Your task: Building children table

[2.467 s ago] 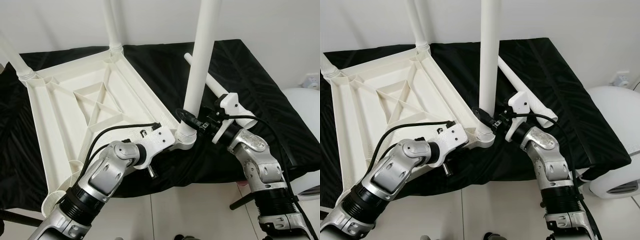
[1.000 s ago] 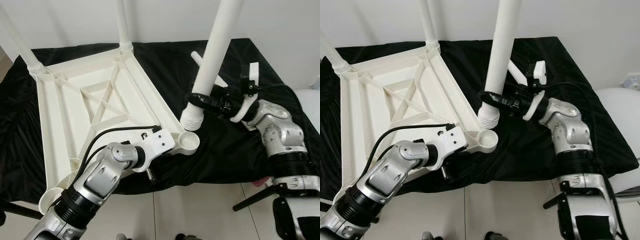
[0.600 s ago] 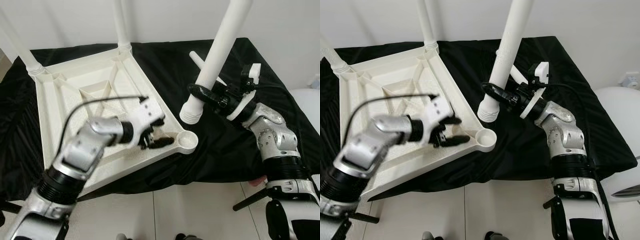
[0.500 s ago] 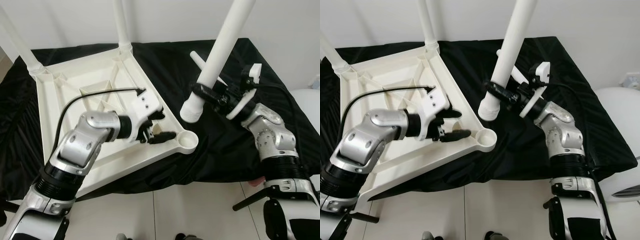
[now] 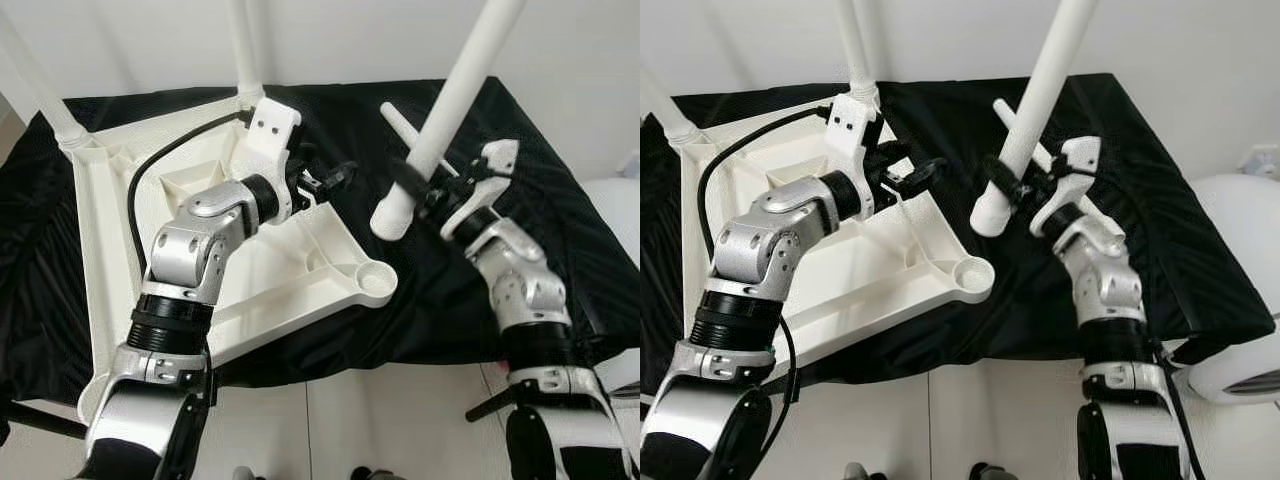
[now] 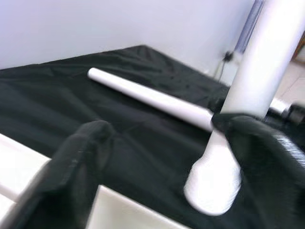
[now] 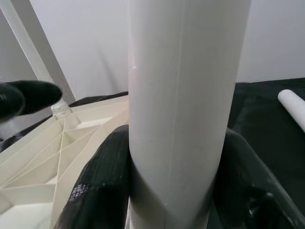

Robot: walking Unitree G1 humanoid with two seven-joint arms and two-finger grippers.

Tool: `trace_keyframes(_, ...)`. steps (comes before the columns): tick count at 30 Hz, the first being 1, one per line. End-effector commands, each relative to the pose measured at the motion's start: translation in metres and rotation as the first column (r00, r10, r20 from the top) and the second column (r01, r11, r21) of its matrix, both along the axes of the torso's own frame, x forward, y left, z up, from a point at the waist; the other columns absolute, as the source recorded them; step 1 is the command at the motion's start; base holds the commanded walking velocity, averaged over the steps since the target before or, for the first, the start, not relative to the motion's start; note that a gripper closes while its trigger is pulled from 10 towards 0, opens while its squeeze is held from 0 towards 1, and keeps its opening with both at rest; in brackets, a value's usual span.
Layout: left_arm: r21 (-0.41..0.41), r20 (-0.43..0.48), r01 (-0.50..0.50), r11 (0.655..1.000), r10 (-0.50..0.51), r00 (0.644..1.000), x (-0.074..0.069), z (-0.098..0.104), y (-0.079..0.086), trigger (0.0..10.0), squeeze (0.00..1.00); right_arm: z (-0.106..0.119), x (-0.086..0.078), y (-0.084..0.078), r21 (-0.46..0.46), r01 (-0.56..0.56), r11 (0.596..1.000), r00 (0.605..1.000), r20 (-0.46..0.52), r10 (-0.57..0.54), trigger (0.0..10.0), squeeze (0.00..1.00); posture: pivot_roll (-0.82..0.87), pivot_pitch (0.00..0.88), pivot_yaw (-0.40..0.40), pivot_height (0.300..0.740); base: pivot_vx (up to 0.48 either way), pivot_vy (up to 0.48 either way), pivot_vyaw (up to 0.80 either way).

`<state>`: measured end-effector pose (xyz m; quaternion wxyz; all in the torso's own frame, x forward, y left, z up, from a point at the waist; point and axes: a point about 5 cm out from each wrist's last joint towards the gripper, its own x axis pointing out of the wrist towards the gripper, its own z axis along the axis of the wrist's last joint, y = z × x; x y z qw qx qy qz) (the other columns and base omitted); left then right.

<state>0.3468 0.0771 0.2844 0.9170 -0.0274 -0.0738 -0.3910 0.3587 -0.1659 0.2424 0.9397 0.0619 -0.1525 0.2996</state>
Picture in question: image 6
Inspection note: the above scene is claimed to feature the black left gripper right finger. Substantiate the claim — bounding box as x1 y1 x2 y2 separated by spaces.
224 115 305 229

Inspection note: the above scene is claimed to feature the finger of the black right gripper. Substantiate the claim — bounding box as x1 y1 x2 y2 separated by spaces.
211 113 239 135

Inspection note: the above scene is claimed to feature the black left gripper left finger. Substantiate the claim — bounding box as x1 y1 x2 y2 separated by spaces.
11 120 115 229

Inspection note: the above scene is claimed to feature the white plastic children table top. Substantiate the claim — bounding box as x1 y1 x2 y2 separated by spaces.
0 133 191 229

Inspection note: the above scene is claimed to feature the white plastic table leg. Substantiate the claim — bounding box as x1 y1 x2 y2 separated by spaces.
183 0 305 217
87 67 215 132

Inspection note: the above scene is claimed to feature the black tablecloth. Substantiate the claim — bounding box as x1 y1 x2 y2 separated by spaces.
0 44 305 229

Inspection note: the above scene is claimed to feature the tall white standing appliance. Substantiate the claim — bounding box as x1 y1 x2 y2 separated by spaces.
234 0 264 55

